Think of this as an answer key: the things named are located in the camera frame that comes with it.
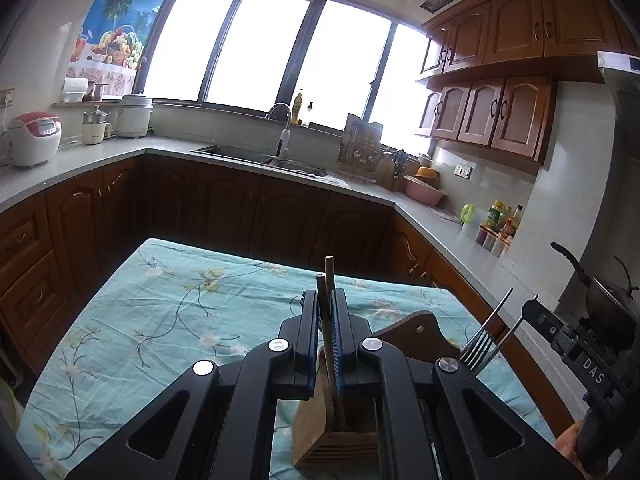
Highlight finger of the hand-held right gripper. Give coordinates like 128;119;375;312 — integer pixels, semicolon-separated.
521;299;576;356

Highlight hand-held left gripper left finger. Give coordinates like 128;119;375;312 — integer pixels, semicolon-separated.
65;290;323;480

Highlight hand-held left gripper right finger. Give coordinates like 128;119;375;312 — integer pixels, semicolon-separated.
330;289;586;480

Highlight silver metal fork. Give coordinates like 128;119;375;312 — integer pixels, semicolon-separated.
457;327;496;368

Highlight wooden utensil holder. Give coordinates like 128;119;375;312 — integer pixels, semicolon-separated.
291;310;462;469

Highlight person's right hand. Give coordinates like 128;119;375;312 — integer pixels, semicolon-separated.
554;419;583;466

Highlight black wok with lid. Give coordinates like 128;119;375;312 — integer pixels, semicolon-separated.
550;241;640;351

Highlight set of spice jars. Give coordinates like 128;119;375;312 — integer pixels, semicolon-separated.
475;227;513;258

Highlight teal floral tablecloth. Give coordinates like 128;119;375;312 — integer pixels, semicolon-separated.
15;237;556;480

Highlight wooden base cabinets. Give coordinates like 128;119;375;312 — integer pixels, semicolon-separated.
0;152;571;426

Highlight pink plastic basin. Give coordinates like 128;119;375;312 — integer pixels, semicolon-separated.
402;175;448;206

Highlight wooden dish rack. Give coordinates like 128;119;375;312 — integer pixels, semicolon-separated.
339;112;386;185

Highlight chrome kitchen faucet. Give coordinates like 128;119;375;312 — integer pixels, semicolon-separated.
265;102;293;162

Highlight steel kitchen sink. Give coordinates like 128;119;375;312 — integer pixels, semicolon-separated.
190;144;328;178

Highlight wooden upper cabinets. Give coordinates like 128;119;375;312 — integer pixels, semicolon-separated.
414;0;631;176

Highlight grey range hood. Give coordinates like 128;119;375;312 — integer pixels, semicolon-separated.
595;50;640;161

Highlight grey kitchen countertop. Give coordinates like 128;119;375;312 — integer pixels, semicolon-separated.
0;130;571;311

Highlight large white electric cooker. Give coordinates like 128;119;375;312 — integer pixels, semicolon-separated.
116;91;154;138

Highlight large kitchen window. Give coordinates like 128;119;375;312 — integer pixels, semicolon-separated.
137;0;436;156

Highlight small white glass-lid cooker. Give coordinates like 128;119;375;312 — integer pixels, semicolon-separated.
81;105;113;146

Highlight red and white rice cooker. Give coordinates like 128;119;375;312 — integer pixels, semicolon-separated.
7;111;62;168

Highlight tropical fruit print blind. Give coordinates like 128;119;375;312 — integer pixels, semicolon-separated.
65;0;173;96

